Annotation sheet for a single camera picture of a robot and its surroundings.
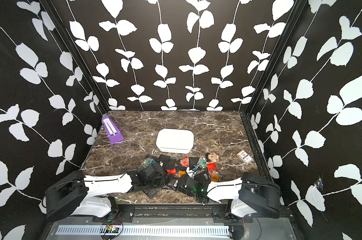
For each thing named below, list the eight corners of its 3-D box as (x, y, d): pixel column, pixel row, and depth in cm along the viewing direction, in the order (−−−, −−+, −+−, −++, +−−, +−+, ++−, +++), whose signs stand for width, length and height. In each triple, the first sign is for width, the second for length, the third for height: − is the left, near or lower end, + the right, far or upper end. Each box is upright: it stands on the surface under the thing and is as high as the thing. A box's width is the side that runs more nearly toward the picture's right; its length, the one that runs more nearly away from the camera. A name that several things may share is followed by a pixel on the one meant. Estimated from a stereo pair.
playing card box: (247, 165, 94) (248, 164, 92) (236, 154, 99) (237, 152, 97) (252, 161, 96) (254, 159, 94) (241, 150, 101) (242, 148, 99)
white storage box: (157, 153, 99) (155, 148, 93) (159, 134, 109) (158, 128, 103) (194, 154, 99) (194, 148, 93) (193, 134, 109) (193, 128, 103)
